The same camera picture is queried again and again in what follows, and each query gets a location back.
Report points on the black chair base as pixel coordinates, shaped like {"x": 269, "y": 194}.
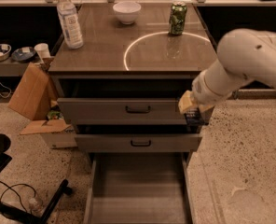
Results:
{"x": 23, "y": 215}

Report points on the grey drawer cabinet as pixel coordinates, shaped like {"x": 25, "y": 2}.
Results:
{"x": 143, "y": 50}

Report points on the grey top drawer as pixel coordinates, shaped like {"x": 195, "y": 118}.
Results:
{"x": 104, "y": 101}

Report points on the clear plastic water bottle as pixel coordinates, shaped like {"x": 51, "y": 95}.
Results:
{"x": 70, "y": 25}

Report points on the grey bottom drawer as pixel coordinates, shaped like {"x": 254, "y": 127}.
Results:
{"x": 138, "y": 188}

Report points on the white ceramic bowl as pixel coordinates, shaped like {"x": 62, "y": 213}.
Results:
{"x": 127, "y": 11}

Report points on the grey low shelf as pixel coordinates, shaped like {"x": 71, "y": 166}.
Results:
{"x": 10, "y": 68}

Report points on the green snack packet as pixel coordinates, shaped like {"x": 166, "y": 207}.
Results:
{"x": 53, "y": 114}

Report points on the grey drawer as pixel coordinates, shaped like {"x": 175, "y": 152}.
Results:
{"x": 137, "y": 138}
{"x": 104, "y": 101}
{"x": 138, "y": 188}

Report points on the brown cardboard box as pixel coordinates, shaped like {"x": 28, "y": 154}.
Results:
{"x": 35, "y": 94}

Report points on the blue patterned bowl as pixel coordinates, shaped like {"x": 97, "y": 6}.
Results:
{"x": 5, "y": 50}

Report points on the white box with flap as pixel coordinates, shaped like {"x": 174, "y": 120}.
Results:
{"x": 56, "y": 133}

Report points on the dark blue plate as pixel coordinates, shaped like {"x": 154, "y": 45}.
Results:
{"x": 23, "y": 55}

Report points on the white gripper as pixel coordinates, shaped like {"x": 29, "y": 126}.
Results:
{"x": 200, "y": 90}

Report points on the grey middle drawer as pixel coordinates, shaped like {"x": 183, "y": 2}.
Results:
{"x": 137, "y": 138}

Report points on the blue rxbar blueberry bar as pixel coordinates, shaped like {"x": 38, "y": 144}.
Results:
{"x": 193, "y": 117}

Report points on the green soda can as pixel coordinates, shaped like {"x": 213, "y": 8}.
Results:
{"x": 177, "y": 18}

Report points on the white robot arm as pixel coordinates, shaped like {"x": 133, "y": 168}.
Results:
{"x": 243, "y": 56}

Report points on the white paper cup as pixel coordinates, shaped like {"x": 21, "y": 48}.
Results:
{"x": 42, "y": 50}

